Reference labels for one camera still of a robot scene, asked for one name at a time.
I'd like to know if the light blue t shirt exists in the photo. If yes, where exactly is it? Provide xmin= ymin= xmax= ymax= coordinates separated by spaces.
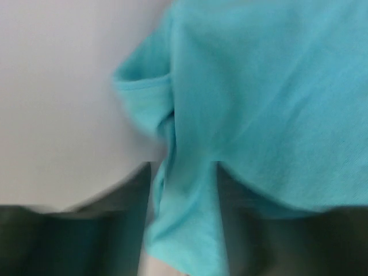
xmin=114 ymin=1 xmax=367 ymax=275

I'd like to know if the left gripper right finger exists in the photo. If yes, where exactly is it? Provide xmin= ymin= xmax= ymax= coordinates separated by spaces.
xmin=217 ymin=165 xmax=367 ymax=275

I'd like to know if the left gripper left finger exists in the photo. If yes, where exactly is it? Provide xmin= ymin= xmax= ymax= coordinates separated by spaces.
xmin=1 ymin=163 xmax=151 ymax=276

